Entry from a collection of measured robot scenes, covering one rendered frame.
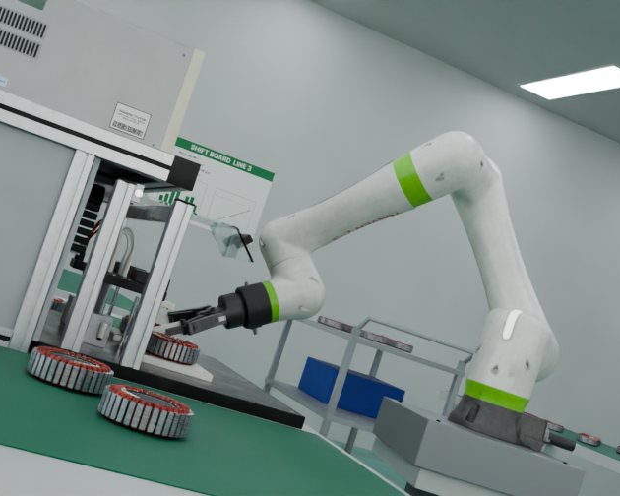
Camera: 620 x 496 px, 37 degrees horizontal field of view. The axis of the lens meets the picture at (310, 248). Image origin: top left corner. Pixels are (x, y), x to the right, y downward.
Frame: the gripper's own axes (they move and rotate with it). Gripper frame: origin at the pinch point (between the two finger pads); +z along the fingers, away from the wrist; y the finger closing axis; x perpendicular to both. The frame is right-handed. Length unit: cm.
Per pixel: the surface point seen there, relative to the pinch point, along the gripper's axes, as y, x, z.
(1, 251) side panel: -45, 25, 26
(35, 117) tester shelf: -46, 44, 17
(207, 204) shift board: 508, 0, -140
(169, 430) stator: -86, 2, 13
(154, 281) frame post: -44.6, 15.0, 4.2
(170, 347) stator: -29.6, 1.0, 1.0
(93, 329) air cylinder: -27.9, 7.1, 13.3
